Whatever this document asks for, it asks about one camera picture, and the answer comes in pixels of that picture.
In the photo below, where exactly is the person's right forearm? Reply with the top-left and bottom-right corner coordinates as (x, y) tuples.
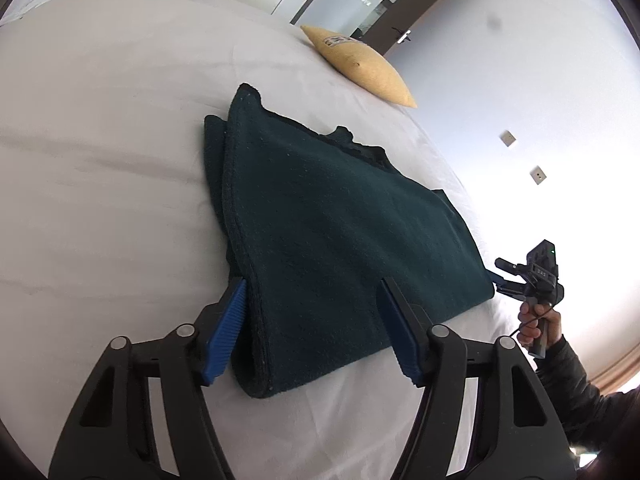
(534, 334), (640, 463)

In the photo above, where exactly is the person's right hand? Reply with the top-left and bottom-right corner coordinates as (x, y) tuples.
(517, 297), (564, 352)

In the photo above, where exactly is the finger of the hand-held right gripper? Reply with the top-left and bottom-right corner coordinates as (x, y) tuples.
(494, 257), (528, 277)
(490, 272), (527, 302)

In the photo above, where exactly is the bed with white sheet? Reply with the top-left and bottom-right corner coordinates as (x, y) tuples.
(0, 0), (541, 480)

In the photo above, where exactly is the dark green sweater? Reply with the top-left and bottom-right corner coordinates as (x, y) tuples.
(202, 82), (497, 400)

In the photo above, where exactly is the yellow pillow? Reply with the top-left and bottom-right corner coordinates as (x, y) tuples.
(300, 25), (418, 109)

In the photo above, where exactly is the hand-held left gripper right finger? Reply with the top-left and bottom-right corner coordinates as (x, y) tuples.
(379, 277), (577, 480)

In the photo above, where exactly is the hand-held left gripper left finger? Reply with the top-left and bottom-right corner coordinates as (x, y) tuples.
(47, 277), (249, 480)

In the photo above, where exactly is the room door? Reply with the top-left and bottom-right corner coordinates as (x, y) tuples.
(364, 0), (477, 57)

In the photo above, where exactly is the black cable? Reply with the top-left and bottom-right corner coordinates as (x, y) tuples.
(512, 306), (556, 341)

